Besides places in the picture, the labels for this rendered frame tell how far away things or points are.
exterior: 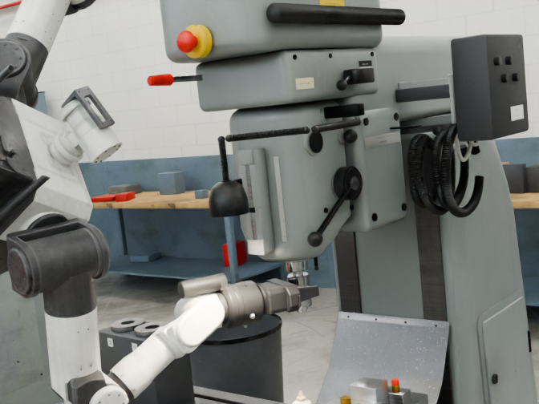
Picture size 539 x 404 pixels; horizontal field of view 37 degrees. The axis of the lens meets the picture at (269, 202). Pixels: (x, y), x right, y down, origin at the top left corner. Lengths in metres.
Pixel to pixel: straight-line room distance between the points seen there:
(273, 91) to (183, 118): 6.22
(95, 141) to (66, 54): 7.49
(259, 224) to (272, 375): 2.17
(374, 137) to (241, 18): 0.45
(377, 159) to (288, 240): 0.29
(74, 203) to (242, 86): 0.39
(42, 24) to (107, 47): 6.72
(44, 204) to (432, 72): 1.02
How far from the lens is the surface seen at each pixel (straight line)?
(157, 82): 1.54
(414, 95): 1.82
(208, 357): 3.61
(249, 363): 3.60
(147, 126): 8.09
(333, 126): 1.49
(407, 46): 1.92
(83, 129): 1.50
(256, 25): 1.45
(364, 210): 1.71
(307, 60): 1.55
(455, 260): 1.96
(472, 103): 1.67
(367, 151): 1.71
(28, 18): 1.73
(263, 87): 1.53
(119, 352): 2.07
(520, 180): 5.40
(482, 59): 1.66
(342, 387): 2.07
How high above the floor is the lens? 1.64
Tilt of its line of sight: 7 degrees down
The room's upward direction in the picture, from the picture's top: 6 degrees counter-clockwise
